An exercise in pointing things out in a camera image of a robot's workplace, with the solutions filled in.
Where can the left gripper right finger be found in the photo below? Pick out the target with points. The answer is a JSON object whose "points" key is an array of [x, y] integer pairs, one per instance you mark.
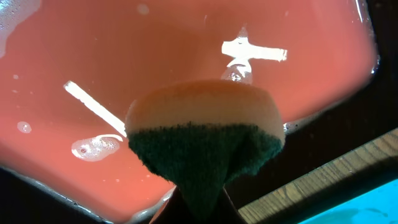
{"points": [[225, 212]]}

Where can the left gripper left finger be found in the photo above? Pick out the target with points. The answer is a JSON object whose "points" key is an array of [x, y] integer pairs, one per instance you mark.
{"points": [[173, 211]]}

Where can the teal plastic tray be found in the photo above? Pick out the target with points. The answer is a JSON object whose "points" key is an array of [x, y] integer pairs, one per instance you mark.
{"points": [[378, 206]]}

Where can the dark tray with red liquid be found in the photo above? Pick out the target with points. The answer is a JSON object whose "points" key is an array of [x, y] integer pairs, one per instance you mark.
{"points": [[71, 68]]}

